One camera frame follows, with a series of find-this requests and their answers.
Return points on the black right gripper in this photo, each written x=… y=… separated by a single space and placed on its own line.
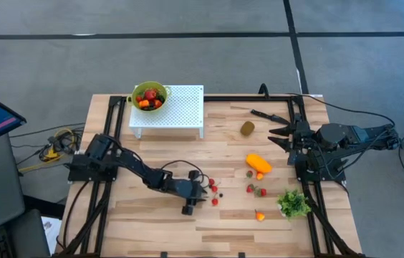
x=302 y=139

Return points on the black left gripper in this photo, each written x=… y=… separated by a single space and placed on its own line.
x=189 y=191

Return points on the black marker pen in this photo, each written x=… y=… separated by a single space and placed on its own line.
x=266 y=116

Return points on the orange yellow mango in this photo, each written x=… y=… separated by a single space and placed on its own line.
x=259 y=163

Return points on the brown kiwi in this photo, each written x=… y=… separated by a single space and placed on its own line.
x=247 y=128

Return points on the small orange apricot with leaf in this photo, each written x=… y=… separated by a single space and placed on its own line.
x=259 y=176

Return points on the red strawberry with green leaves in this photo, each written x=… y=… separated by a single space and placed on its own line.
x=250 y=188
x=262 y=192

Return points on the orange red peach with leaf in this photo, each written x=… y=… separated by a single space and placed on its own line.
x=144 y=104

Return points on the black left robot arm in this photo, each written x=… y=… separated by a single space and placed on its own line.
x=134 y=165

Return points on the small orange fruit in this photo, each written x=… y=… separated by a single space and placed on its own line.
x=158 y=104

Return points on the red cherry with green stem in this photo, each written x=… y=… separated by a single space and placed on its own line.
x=211 y=181

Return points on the green plant in white pot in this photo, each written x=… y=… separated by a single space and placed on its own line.
x=293 y=204

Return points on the white perforated shelf riser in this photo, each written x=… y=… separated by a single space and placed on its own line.
x=184 y=111

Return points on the green colander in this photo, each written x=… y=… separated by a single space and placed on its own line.
x=132 y=104

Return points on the yellow plug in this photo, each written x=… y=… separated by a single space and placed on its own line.
x=51 y=155

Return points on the white paper sheet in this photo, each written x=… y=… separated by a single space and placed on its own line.
x=52 y=233

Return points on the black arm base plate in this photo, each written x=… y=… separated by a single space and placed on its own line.
x=334 y=173
x=80 y=173

